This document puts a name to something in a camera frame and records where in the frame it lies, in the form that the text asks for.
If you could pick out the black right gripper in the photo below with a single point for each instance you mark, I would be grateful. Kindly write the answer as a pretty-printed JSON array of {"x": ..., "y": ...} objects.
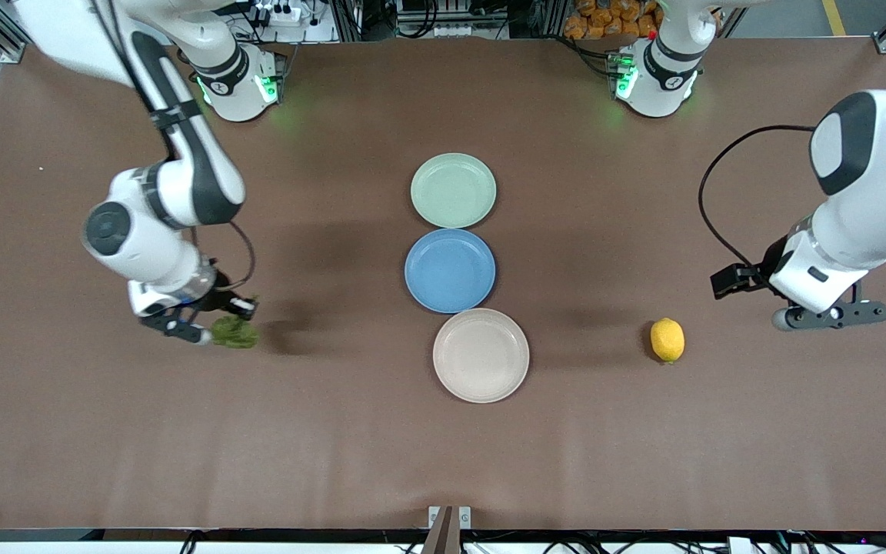
[{"x": 219, "y": 299}]

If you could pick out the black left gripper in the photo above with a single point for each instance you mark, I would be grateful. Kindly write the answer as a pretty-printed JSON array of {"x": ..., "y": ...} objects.
[{"x": 760, "y": 275}]

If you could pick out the green lettuce leaf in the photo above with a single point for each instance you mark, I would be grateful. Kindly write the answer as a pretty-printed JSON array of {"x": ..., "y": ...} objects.
[{"x": 237, "y": 335}]

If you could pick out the yellow lemon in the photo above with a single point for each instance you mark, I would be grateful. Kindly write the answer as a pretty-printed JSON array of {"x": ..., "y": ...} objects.
[{"x": 667, "y": 340}]

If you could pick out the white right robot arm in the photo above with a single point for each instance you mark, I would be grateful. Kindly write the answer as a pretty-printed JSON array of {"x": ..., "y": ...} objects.
[{"x": 181, "y": 185}]

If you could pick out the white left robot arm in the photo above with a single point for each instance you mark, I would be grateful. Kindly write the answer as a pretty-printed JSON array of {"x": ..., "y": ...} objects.
[{"x": 874, "y": 200}]

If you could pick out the blue plate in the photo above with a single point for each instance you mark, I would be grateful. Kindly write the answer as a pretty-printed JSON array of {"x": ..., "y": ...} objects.
[{"x": 449, "y": 271}]

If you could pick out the light green plate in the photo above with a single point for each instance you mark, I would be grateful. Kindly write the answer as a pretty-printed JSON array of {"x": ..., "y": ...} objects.
[{"x": 453, "y": 191}]

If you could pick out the beige plate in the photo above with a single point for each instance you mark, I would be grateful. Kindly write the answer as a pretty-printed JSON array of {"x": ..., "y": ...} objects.
[{"x": 481, "y": 355}]

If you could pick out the small white box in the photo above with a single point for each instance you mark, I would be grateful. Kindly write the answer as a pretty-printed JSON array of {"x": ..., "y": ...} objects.
[{"x": 741, "y": 546}]

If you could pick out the orange packets pile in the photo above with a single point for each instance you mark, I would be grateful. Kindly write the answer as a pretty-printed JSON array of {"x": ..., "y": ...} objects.
[{"x": 597, "y": 19}]

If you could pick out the white power strip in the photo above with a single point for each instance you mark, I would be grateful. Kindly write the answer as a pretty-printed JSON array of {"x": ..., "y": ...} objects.
[{"x": 281, "y": 15}]

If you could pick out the grey equipment rack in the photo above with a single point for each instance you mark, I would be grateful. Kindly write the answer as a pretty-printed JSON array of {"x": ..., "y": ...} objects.
[{"x": 451, "y": 31}]

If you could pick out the small metal bracket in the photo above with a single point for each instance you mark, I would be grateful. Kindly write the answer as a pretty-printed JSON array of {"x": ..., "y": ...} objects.
[{"x": 464, "y": 517}]

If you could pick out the aluminium rack post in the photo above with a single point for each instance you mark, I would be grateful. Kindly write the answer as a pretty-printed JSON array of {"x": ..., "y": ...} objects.
[
  {"x": 347, "y": 23},
  {"x": 554, "y": 19}
]

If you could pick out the grey camera pole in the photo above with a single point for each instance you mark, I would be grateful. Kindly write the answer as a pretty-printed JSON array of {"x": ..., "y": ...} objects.
[{"x": 443, "y": 538}]

